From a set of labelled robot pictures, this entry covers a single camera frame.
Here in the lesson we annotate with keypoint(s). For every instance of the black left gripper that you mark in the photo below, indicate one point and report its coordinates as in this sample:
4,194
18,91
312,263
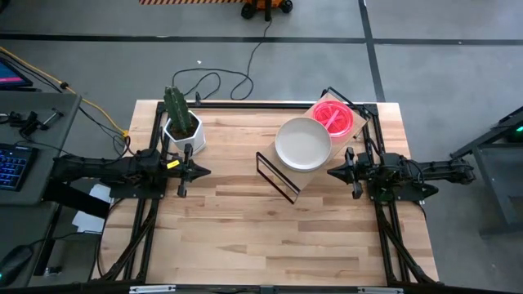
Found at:
186,183

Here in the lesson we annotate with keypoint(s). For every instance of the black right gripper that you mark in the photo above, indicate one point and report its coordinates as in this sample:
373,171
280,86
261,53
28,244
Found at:
361,171

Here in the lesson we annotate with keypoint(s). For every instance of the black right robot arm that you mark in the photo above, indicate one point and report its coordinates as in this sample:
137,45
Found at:
429,171

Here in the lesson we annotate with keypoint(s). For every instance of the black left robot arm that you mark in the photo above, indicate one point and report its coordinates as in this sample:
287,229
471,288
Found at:
102,169

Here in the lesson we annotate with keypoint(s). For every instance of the wooden shelf with black legs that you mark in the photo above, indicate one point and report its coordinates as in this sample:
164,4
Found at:
304,179

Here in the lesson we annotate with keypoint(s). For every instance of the white faceted plant pot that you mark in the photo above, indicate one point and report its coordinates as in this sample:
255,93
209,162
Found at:
197,141

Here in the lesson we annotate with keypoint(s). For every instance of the green cactus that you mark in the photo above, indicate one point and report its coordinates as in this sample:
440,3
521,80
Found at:
177,108

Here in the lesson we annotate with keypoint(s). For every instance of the white paper sheet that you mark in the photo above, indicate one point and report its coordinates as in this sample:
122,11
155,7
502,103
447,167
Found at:
88,222

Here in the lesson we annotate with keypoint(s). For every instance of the black flat panel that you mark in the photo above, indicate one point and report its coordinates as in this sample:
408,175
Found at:
77,199

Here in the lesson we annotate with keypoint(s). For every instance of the grey desk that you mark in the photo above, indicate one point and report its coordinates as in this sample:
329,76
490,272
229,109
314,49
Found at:
49,139

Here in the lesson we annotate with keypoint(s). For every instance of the black metal stand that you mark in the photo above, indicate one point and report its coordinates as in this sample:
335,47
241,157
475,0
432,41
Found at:
502,127

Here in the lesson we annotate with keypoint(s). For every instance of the dark mat with striped edge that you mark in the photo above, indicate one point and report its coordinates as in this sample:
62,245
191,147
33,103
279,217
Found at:
188,1

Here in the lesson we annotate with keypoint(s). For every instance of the black clamp device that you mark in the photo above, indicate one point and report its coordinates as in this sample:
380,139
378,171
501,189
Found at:
28,122

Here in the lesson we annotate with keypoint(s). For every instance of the orange wheeled cart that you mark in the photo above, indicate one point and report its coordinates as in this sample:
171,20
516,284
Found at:
261,4

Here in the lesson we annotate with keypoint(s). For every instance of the black backlit keyboard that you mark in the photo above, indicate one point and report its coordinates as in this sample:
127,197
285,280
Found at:
14,167

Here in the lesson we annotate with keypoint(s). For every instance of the black computer mouse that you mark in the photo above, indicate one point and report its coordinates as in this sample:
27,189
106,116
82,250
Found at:
14,263

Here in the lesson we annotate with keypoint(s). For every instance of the computer monitor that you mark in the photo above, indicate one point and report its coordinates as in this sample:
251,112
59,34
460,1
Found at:
10,75

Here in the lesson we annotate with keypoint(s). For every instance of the black aluminium table frame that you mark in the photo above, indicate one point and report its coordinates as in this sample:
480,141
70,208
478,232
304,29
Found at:
245,105

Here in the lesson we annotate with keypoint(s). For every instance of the silver metal bracket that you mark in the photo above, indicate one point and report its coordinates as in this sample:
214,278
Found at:
380,290
151,289

